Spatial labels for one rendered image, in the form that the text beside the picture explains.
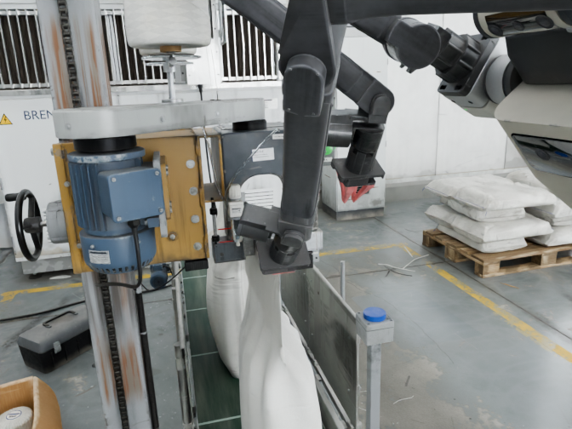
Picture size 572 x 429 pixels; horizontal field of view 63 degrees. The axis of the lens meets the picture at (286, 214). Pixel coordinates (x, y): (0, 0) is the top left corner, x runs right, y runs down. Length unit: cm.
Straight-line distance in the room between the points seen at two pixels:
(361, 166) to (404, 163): 498
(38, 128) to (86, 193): 301
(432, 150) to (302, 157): 552
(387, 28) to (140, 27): 45
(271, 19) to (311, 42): 41
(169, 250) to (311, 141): 71
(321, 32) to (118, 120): 57
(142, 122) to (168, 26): 18
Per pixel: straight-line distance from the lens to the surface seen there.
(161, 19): 96
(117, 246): 100
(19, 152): 405
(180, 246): 122
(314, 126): 57
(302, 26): 45
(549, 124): 78
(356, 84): 90
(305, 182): 67
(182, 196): 118
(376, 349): 135
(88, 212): 101
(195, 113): 106
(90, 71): 122
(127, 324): 136
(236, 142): 117
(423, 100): 598
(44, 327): 298
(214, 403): 179
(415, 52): 90
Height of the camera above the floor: 145
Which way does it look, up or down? 16 degrees down
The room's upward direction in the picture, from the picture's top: 2 degrees counter-clockwise
